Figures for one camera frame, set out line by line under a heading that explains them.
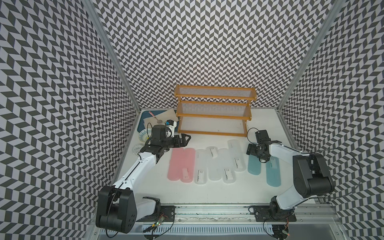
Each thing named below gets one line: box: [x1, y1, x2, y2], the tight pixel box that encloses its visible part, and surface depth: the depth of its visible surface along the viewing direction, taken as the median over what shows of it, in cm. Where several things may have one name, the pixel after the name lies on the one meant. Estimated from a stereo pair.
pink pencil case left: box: [167, 147, 184, 181], surface depth 91 cm
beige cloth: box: [143, 108, 179, 128], surface depth 114 cm
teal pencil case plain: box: [247, 154, 261, 176], surface depth 90 cm
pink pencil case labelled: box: [180, 147, 196, 184], surface depth 88 cm
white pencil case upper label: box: [206, 146, 223, 182], surface depth 91 cm
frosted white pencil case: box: [227, 139, 247, 172], surface depth 93 cm
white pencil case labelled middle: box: [218, 148, 236, 184], surface depth 89 cm
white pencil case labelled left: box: [194, 149, 208, 185], surface depth 88 cm
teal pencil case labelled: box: [266, 155, 281, 187], surface depth 89 cm
